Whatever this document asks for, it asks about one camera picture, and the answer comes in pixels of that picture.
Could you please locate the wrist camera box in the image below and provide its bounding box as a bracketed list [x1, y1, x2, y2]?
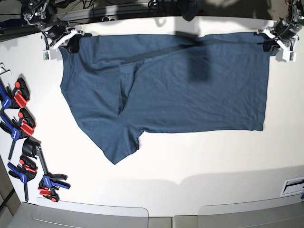
[42, 49, 57, 61]
[282, 50, 297, 62]

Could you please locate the left grey chair back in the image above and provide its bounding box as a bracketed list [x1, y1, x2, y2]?
[8, 197, 172, 228]

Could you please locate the top blue red bar clamp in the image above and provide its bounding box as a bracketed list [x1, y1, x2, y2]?
[0, 77, 30, 114]

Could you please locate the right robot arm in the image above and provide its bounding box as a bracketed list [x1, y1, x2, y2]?
[20, 0, 92, 53]

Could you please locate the aluminium frame rail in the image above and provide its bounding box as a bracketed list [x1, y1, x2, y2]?
[57, 5, 118, 22]

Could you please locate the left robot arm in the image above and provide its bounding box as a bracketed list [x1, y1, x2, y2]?
[256, 0, 304, 52]

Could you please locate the right grey chair back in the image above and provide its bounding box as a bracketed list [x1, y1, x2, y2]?
[173, 198, 304, 228]

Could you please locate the grey chair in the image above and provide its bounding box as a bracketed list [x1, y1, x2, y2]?
[173, 198, 304, 228]
[8, 197, 172, 228]

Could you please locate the blue red bar clamp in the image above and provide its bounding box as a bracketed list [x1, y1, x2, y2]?
[0, 77, 30, 114]
[0, 108, 36, 161]
[8, 154, 38, 202]

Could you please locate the dark blue T-shirt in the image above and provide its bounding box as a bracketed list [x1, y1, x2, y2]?
[60, 32, 271, 164]

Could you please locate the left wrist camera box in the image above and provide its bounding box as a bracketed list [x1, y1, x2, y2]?
[282, 50, 297, 62]

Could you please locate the silver metal hook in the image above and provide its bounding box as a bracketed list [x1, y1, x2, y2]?
[0, 62, 12, 75]

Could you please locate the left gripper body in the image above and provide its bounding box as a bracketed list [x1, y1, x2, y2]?
[258, 19, 301, 51]

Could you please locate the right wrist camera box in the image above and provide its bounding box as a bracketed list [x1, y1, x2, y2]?
[42, 49, 57, 61]

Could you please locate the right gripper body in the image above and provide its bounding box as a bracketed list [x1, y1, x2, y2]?
[44, 22, 92, 50]

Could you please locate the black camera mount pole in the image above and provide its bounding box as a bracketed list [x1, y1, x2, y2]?
[180, 0, 204, 21]

